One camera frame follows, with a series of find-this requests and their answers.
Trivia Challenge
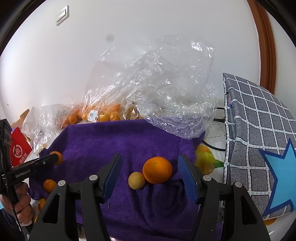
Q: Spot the large orange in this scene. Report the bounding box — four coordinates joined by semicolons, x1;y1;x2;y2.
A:
142;157;173;184

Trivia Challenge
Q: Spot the person's left hand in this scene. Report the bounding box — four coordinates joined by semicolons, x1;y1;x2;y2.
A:
1;182;34;225

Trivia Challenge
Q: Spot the red packet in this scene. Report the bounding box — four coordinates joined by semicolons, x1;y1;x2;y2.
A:
10;128;32;167

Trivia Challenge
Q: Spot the small orange fruit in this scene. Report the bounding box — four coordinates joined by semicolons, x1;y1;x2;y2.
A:
38;198;46;212

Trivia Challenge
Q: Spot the small orange mandarin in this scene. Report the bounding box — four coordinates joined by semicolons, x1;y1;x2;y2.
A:
50;151;63;166
43;179;57;194

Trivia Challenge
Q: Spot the clear bag left side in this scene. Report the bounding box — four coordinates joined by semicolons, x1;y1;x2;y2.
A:
21;104;74;155

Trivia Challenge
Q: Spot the small yellow-green fruit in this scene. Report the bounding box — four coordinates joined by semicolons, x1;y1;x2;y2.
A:
128;172;145;190

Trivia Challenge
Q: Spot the grey checked bag blue star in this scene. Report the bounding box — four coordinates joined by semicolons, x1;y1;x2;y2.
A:
223;73;295;219

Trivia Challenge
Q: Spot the purple towel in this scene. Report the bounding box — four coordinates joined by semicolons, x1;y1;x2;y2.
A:
29;120;202;240

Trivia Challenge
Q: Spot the clear bag of oranges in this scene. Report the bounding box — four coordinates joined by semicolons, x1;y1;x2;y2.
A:
56;90;142;130

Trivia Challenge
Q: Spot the large crumpled clear bag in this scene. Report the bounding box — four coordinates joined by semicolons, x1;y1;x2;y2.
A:
83;34;217;140

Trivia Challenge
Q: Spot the black cable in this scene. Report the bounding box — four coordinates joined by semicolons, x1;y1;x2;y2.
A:
201;106;227;152

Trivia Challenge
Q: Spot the brown wooden door frame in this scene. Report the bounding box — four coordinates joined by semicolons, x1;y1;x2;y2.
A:
247;0;276;94

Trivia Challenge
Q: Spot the white wall switch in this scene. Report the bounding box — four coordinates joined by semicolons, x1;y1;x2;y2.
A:
55;5;69;26

